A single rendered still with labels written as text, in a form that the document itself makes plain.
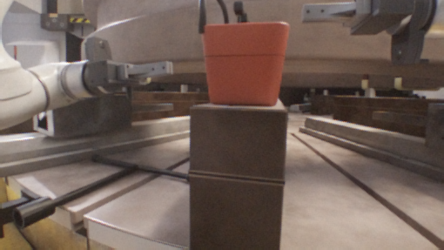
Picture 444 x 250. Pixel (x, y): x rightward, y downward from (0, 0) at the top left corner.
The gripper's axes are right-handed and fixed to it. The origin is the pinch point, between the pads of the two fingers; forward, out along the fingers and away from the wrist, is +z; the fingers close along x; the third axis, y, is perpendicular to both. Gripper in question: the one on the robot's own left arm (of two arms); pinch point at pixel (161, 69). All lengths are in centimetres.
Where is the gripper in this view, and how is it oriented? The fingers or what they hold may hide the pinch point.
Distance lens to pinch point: 49.8
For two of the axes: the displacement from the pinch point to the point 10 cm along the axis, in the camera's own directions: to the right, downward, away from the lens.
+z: 9.7, -0.8, -2.3
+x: -2.3, 0.8, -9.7
